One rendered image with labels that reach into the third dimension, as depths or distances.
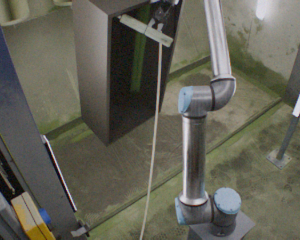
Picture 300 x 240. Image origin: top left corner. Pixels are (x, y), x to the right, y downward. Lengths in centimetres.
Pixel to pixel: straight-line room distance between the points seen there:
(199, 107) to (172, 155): 160
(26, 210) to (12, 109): 48
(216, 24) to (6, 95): 95
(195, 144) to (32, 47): 216
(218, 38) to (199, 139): 47
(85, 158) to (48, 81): 86
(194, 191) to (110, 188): 129
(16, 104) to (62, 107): 192
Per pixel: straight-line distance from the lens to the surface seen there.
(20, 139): 129
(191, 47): 387
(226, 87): 130
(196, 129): 131
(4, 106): 118
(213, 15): 143
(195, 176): 142
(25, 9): 273
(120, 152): 288
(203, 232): 176
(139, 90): 274
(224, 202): 155
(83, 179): 274
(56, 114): 308
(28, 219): 82
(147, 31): 162
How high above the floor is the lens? 222
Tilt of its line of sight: 43 degrees down
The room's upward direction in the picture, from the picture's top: 2 degrees counter-clockwise
